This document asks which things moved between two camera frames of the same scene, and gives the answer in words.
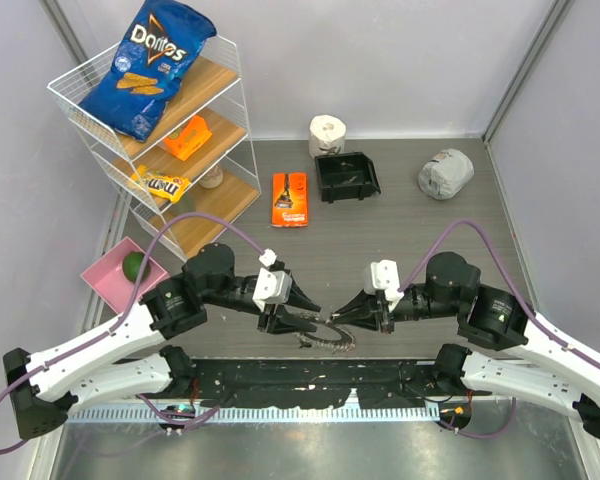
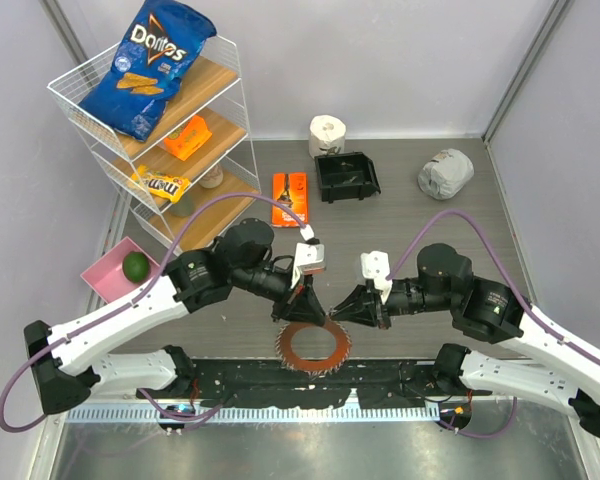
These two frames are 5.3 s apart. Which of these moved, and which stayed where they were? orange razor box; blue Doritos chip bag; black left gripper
Moved: black left gripper
Stayed: orange razor box; blue Doritos chip bag
